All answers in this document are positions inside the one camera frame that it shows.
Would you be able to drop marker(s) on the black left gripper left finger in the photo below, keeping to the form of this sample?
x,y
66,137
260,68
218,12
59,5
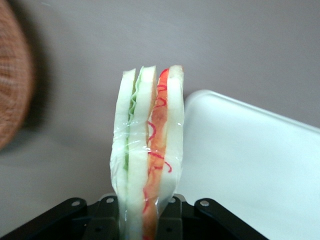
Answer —
x,y
75,222

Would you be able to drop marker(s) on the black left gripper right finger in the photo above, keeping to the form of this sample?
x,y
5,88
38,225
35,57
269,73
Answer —
x,y
200,222

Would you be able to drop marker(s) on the triangle sandwich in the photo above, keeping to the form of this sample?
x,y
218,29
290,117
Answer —
x,y
150,150

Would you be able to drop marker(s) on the cream rectangular tray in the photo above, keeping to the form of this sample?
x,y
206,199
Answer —
x,y
250,162

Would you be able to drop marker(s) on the brown wicker basket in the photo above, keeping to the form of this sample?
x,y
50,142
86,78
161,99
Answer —
x,y
12,75

